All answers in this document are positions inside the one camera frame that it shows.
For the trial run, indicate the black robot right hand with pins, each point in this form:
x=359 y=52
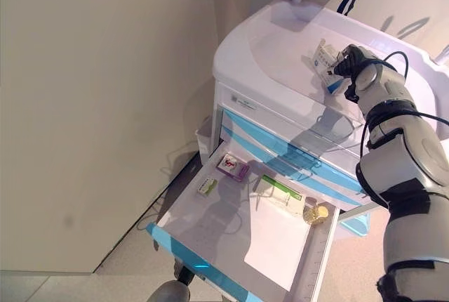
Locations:
x=358 y=58

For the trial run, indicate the white and blue medicine box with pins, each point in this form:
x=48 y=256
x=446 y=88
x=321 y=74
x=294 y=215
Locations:
x=324 y=59

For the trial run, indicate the blue and white cart drawer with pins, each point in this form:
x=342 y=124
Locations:
x=333 y=189
x=210 y=217
x=252 y=133

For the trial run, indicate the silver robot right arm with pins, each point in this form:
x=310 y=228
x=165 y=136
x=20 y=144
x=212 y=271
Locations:
x=403 y=161

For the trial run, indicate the large green white medicine box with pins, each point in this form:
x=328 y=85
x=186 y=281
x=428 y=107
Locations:
x=280 y=193

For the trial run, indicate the pink and purple medicine box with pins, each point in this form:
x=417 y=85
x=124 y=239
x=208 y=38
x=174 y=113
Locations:
x=229 y=165

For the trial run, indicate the small green white medicine box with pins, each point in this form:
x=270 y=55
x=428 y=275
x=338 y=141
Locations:
x=207 y=186

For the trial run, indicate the white medical cart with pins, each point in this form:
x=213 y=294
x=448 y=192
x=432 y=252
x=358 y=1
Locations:
x=280 y=35

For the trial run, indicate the cart label sticker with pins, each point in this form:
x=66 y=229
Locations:
x=242 y=102

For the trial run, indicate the yellow bottle with gold lid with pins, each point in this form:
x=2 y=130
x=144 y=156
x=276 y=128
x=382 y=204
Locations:
x=315 y=214

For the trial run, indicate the white bin with blue lid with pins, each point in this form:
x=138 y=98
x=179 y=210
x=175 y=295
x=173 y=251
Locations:
x=356 y=226

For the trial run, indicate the white side rack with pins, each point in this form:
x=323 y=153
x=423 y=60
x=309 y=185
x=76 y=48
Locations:
x=203 y=137

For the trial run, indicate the silver robot left leg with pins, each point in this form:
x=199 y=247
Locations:
x=172 y=291

